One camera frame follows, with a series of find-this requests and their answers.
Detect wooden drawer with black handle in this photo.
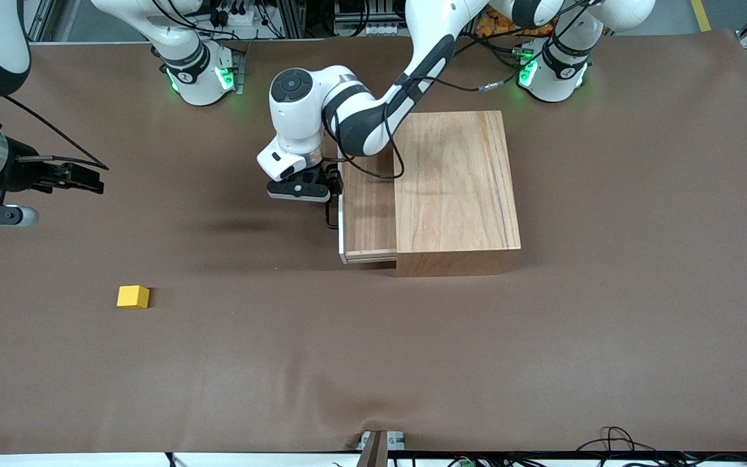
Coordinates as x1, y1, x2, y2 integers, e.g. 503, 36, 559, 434
325, 152, 399, 265

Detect yellow block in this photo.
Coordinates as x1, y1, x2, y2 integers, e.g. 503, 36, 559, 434
117, 285, 150, 309

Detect wooden drawer cabinet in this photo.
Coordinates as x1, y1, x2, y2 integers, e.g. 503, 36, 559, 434
393, 111, 521, 278

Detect long white socket strip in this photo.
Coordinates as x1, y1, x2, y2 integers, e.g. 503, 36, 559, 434
355, 23, 408, 37

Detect brown table mat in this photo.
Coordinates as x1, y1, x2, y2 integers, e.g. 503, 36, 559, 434
0, 29, 747, 455

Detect bag of orange items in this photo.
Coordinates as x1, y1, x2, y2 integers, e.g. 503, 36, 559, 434
474, 5, 554, 37

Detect metal table bracket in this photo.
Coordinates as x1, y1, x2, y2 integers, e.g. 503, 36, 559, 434
357, 430, 407, 467

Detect tangled black cables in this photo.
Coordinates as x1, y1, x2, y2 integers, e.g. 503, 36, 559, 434
575, 426, 747, 467

